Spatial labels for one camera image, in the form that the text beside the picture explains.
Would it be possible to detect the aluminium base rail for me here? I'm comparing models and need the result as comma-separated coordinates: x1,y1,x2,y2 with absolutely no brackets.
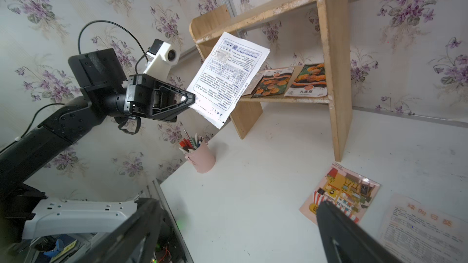
21,178,195,263

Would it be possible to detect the white printed seed packet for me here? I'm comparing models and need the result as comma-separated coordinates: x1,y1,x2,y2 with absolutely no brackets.
187,32,270,129

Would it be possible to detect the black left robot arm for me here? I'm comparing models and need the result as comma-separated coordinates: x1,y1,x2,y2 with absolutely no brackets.
1,39,196,242

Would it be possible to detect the pink pen cup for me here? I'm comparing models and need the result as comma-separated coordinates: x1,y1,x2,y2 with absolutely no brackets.
179,129,216,174

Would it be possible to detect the wooden two-tier shelf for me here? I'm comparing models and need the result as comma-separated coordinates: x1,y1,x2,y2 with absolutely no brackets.
190,0,352,161

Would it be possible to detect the white text seed packet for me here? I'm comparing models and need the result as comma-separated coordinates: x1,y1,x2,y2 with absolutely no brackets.
242,71,266,96

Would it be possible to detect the pink white seed packet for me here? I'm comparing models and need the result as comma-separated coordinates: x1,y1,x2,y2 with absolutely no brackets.
379,194,468,263

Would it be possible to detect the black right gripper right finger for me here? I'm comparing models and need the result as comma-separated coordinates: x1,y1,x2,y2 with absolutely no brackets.
316,201,400,263

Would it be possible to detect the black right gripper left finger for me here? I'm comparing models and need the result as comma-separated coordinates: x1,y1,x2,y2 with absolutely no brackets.
78,198,163,263

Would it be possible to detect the orange marigold seed packet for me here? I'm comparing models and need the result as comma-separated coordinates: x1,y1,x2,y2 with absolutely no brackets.
252,67,294,98

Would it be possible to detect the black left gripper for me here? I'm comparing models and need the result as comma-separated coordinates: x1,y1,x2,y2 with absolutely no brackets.
123,74,196,122

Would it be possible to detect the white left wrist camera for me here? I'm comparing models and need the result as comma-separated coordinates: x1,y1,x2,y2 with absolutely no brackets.
143,39,180,82

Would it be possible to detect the colourful cartoon seed packet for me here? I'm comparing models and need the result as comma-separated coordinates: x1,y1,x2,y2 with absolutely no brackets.
299,163,380,224

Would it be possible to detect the orange flower seed packet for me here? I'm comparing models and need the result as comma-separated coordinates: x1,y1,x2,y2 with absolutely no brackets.
285,63,328,98

